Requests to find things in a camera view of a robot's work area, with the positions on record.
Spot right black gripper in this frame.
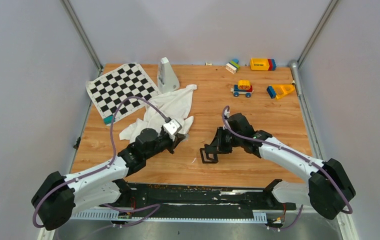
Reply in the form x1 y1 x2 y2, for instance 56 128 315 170
206 127 243 155

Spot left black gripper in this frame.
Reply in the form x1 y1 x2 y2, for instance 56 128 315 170
144 131 186 160

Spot black square frame lid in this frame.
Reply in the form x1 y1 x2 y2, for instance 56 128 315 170
199 148 219 164

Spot white printed garment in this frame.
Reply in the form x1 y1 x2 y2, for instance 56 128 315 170
119 84 198 143

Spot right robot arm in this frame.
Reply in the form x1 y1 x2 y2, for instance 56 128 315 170
200 112 356 220

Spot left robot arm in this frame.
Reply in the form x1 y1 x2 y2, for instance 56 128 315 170
31 128 188 231

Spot white cone-shaped box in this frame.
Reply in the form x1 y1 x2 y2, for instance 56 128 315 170
157 57 180 94

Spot teal small block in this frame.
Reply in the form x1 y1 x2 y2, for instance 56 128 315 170
103 115 115 126

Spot toy car with yellow top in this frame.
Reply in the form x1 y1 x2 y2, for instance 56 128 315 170
230 79 253 98

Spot white green blue blocks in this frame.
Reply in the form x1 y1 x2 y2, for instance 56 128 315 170
225 58 240 74

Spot black white checkerboard sheet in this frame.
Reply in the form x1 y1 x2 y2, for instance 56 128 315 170
85 63 161 120

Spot yellow blue toy scoop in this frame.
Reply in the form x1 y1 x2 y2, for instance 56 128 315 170
266 84 296 100

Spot yellow red blue block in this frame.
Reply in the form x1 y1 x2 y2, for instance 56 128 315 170
250 58 277 71

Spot grey metal pipe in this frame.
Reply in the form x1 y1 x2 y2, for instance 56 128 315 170
288 60 303 97

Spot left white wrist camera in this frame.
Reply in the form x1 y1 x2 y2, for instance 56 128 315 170
162 118 182 138

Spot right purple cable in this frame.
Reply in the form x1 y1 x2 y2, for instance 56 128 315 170
221 105 354 232

